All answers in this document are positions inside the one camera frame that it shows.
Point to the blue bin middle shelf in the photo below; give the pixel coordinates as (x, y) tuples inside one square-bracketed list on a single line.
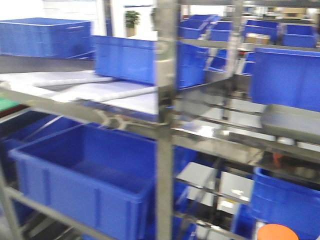
[(134, 60)]

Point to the large blue bin lower left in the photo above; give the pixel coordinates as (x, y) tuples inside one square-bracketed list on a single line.
[(102, 178)]

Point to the large blue bin behind tray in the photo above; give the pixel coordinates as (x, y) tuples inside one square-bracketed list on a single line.
[(286, 77)]

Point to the potted plant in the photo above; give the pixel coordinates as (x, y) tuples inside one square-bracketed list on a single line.
[(132, 19)]

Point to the cardboard box on shelf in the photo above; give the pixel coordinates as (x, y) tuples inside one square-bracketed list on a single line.
[(255, 38)]

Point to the blue bin lower centre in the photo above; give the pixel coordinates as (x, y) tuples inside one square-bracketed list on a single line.
[(277, 201)]

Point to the orange cylindrical capacitor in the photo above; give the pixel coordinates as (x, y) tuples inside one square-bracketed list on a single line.
[(275, 232)]

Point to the stainless steel shelf rack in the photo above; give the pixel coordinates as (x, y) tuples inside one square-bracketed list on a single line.
[(170, 128)]

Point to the blue crate far left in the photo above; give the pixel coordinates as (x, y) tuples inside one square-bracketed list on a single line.
[(45, 37)]

